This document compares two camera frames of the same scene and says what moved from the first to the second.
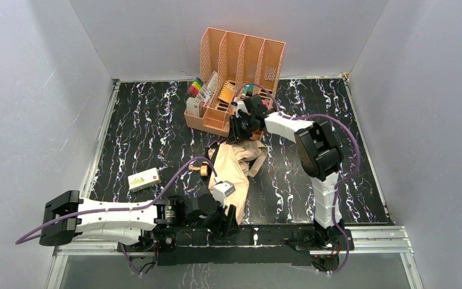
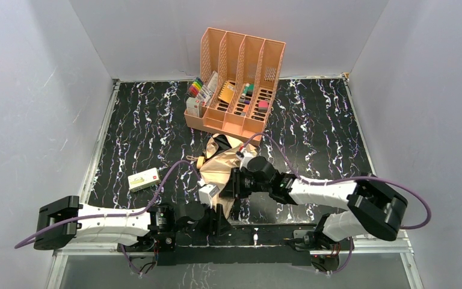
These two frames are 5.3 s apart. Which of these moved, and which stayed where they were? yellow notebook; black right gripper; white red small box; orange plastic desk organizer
Moved: black right gripper
Stayed: yellow notebook; orange plastic desk organizer; white red small box
